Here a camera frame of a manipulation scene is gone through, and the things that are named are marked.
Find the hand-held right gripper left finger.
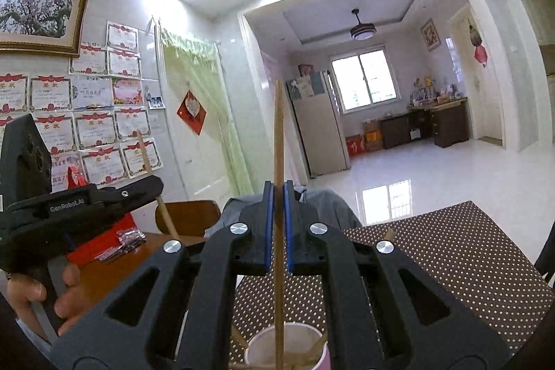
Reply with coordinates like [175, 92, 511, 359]
[50, 180, 275, 370]

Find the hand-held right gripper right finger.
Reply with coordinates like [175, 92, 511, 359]
[283, 180, 512, 370]

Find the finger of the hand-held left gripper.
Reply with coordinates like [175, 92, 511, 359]
[104, 176, 165, 220]

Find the pink cup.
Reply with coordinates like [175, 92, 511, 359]
[244, 320, 331, 370]

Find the bunch of chopsticks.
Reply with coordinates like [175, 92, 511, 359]
[229, 326, 329, 370]

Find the person's left hand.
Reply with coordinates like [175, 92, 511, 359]
[6, 264, 85, 338]

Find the clear plastic bag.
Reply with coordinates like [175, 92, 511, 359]
[97, 228, 146, 263]

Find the red bag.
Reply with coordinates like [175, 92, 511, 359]
[51, 165, 136, 264]

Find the grey jacket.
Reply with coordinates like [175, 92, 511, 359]
[204, 186, 362, 241]

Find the brown wooden chair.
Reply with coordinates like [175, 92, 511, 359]
[155, 200, 222, 238]

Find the white door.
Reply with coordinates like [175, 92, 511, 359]
[167, 62, 232, 204]

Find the silver refrigerator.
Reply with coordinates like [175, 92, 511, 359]
[286, 71, 351, 179]

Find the red door decoration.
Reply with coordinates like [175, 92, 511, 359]
[176, 89, 208, 136]

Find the red box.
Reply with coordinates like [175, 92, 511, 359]
[345, 135, 366, 157]

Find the orange cardboard box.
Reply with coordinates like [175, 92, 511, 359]
[362, 119, 384, 152]

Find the green curtain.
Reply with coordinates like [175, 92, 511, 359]
[158, 25, 256, 197]

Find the window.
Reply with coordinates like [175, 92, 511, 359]
[330, 45, 397, 113]

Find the brown dotted table mat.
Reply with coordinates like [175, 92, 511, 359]
[186, 200, 549, 370]

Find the dark wooden desk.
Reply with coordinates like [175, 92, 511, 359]
[381, 97, 471, 149]

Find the desk clutter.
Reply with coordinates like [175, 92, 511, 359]
[408, 75, 467, 106]

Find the ceiling fan lamp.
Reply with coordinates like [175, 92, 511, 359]
[349, 9, 377, 42]

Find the framed blossom painting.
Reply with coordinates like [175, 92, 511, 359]
[0, 0, 94, 58]

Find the small framed picture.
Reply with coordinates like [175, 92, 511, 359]
[420, 18, 441, 52]

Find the red hanging ornament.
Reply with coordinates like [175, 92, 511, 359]
[467, 19, 488, 68]

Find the white cabinet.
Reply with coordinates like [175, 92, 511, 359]
[503, 0, 555, 76]

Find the wall of certificates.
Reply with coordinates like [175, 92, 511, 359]
[0, 21, 164, 197]

